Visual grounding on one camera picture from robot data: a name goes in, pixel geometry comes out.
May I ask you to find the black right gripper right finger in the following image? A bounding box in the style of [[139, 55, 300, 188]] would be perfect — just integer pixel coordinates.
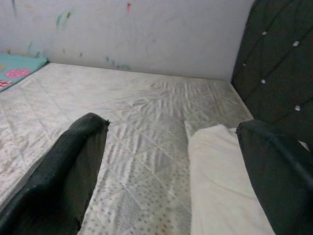
[[236, 119, 313, 235]]

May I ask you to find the black tufted headboard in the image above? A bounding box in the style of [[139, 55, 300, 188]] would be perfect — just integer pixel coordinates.
[[231, 0, 313, 147]]

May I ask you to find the grey patterned mattress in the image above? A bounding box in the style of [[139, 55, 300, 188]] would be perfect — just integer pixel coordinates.
[[0, 62, 255, 235]]

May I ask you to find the teal blanket with colourful hearts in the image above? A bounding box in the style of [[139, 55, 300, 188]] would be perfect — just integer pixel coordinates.
[[0, 53, 48, 93]]

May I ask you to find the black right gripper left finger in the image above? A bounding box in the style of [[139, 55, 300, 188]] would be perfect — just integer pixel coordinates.
[[0, 112, 112, 235]]

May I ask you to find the white pillow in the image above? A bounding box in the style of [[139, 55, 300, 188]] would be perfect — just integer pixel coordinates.
[[184, 121, 309, 235]]

